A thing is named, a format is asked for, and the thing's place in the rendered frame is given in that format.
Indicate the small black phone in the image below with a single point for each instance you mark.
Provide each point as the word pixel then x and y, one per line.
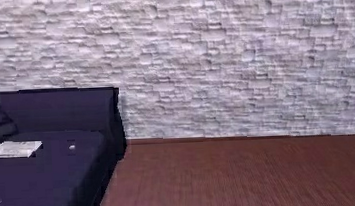
pixel 71 147

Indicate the dark navy sofa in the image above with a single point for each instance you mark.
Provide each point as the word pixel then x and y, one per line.
pixel 62 176

